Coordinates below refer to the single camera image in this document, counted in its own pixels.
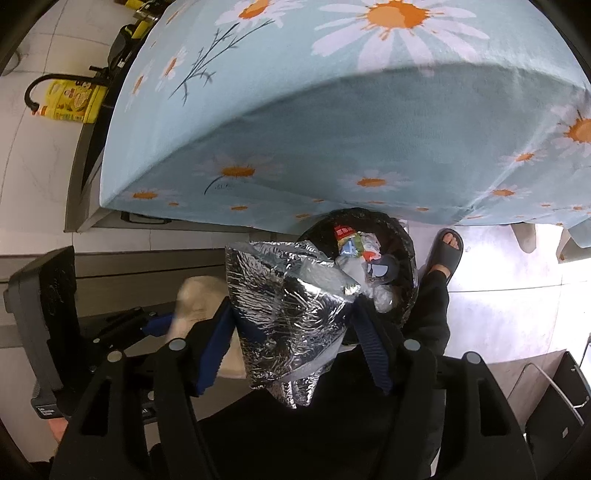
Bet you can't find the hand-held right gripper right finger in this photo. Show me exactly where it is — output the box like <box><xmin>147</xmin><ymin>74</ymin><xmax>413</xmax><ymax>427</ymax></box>
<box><xmin>353</xmin><ymin>300</ymin><xmax>539</xmax><ymax>480</ymax></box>

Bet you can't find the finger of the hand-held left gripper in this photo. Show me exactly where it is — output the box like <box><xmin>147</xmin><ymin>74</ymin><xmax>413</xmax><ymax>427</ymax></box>
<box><xmin>91</xmin><ymin>329</ymin><xmax>160</xmax><ymax>357</ymax></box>
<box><xmin>113</xmin><ymin>307</ymin><xmax>178</xmax><ymax>337</ymax></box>

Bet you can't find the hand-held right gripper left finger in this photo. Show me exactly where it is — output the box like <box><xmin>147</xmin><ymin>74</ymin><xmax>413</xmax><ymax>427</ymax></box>
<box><xmin>48</xmin><ymin>295</ymin><xmax>237</xmax><ymax>480</ymax></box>

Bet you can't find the silver foil bag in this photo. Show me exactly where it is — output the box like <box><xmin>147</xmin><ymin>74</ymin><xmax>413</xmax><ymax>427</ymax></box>
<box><xmin>225</xmin><ymin>240</ymin><xmax>363</xmax><ymax>411</ymax></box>

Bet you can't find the black-lined trash bin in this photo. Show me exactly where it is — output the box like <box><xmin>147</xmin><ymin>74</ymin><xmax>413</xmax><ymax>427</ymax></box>
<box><xmin>295</xmin><ymin>208</ymin><xmax>421</xmax><ymax>347</ymax></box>

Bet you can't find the person's left hand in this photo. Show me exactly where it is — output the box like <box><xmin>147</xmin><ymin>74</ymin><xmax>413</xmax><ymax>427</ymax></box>
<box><xmin>47</xmin><ymin>416</ymin><xmax>71</xmax><ymax>445</ymax></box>

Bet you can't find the person's black trouser leg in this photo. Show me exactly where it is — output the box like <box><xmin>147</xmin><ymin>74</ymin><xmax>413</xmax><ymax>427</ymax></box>
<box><xmin>198</xmin><ymin>270</ymin><xmax>453</xmax><ymax>480</ymax></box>

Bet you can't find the person's foot in black slipper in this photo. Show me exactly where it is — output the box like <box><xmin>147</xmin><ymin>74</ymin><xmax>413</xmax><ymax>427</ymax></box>
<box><xmin>422</xmin><ymin>227</ymin><xmax>465</xmax><ymax>282</ymax></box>

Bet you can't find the beige wooden leg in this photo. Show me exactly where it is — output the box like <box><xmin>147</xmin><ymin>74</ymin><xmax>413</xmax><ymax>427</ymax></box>
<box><xmin>512</xmin><ymin>222</ymin><xmax>539</xmax><ymax>254</ymax></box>
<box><xmin>556</xmin><ymin>226</ymin><xmax>591</xmax><ymax>265</ymax></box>

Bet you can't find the light blue daisy tablecloth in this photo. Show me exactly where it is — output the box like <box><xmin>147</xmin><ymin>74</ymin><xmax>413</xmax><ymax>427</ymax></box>
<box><xmin>99</xmin><ymin>0</ymin><xmax>591</xmax><ymax>241</ymax></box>

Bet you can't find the black metal-frame chair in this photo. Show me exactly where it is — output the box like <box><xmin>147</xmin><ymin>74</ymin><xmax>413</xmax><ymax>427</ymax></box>
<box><xmin>508</xmin><ymin>351</ymin><xmax>591</xmax><ymax>480</ymax></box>

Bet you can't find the yellow oil jug black handle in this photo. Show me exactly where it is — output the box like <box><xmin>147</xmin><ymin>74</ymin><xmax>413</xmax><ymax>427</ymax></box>
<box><xmin>24</xmin><ymin>74</ymin><xmax>109</xmax><ymax>124</ymax></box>

